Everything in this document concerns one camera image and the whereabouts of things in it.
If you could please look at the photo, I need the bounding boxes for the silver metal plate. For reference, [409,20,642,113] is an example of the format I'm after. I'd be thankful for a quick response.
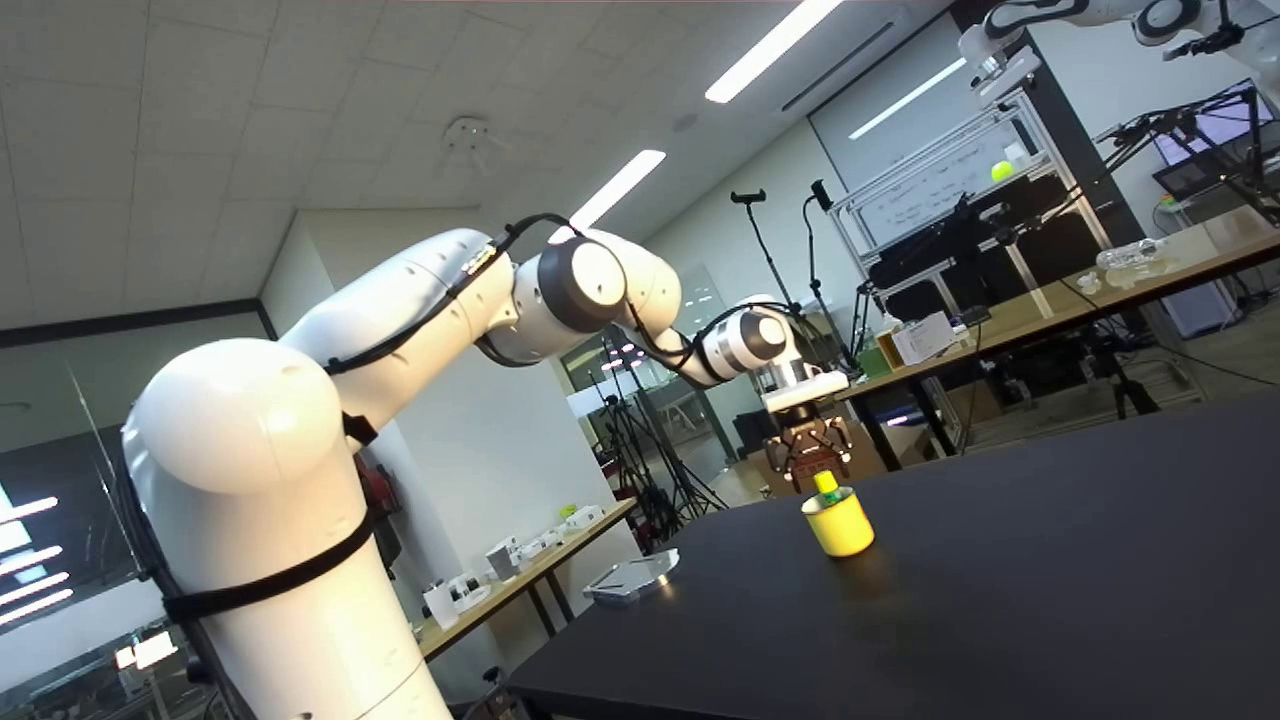
[581,544,683,612]

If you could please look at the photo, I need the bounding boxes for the yellow green marker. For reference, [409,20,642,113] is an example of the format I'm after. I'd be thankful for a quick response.
[807,467,856,510]

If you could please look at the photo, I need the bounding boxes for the yellow cup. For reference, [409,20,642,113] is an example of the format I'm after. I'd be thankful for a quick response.
[797,492,879,561]

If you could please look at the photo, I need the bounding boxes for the wooden table with white items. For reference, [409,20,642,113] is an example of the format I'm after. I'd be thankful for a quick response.
[411,492,640,669]

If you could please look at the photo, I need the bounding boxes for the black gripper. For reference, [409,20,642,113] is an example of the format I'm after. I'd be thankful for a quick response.
[774,401,870,505]

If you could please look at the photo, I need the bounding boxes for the long ceiling light strip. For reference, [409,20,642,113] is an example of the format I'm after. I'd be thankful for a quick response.
[701,0,847,108]

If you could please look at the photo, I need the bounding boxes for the dark red wall object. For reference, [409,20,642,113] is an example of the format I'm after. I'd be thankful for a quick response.
[347,412,409,576]

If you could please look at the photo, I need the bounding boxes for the wide ceiling light panel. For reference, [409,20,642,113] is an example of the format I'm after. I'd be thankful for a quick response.
[567,143,672,230]

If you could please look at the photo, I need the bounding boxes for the small white boxes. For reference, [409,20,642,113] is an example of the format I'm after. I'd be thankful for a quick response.
[418,566,498,631]

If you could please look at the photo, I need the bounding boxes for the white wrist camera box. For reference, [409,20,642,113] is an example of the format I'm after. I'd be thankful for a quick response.
[759,369,856,421]

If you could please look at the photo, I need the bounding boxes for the white box on table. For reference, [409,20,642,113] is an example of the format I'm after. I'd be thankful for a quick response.
[1092,234,1191,283]

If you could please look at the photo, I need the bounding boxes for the computer monitor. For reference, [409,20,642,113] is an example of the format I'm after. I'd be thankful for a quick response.
[1148,88,1280,208]

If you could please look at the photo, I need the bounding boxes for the black equipment cases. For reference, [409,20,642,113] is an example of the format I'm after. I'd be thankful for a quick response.
[863,170,1105,323]

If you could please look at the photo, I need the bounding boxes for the black tripod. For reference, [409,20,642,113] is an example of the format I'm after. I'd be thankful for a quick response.
[585,346,733,538]

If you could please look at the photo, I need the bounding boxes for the black stand with crossbar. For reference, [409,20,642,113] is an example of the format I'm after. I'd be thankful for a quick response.
[726,184,807,321]

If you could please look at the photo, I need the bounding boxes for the black stand with camera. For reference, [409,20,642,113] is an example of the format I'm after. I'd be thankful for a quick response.
[797,176,863,379]

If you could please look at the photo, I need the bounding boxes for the long wooden table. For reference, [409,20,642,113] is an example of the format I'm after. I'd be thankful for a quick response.
[831,205,1280,465]

